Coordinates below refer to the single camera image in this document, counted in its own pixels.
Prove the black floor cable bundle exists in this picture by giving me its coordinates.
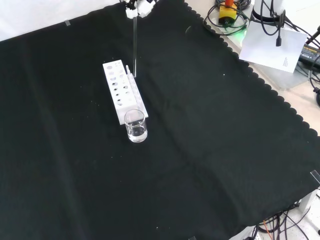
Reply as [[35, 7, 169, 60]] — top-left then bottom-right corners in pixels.
[[256, 203, 320, 240]]

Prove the black power adapter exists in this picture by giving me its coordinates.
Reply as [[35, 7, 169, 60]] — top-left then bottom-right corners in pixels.
[[298, 43, 320, 66]]

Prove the clear cloth clip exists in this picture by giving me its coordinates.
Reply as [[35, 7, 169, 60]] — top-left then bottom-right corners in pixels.
[[309, 169, 320, 187]]

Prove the white test tube rack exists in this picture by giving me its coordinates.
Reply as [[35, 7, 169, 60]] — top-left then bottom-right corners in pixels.
[[102, 59, 149, 126]]

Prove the small clear glass beaker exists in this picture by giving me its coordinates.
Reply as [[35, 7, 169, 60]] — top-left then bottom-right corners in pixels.
[[123, 108, 149, 144]]

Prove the black cable with plug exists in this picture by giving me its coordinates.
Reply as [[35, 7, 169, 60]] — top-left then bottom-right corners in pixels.
[[259, 0, 285, 48]]

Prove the black bench cloth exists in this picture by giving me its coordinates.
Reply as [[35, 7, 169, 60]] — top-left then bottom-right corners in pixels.
[[0, 0, 320, 240]]

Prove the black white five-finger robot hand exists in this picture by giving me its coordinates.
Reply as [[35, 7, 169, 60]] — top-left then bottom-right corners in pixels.
[[119, 0, 156, 19]]

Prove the clear glass rod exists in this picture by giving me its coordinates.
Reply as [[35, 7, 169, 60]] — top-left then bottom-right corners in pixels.
[[133, 15, 138, 78]]

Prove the yellow stop button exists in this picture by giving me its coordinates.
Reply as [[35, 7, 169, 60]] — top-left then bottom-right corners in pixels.
[[218, 0, 238, 26]]

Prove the black looped cable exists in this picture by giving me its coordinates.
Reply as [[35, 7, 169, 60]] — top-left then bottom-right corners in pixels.
[[203, 0, 251, 36]]

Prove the pale white board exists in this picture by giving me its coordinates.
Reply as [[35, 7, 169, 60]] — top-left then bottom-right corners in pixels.
[[239, 25, 308, 74]]

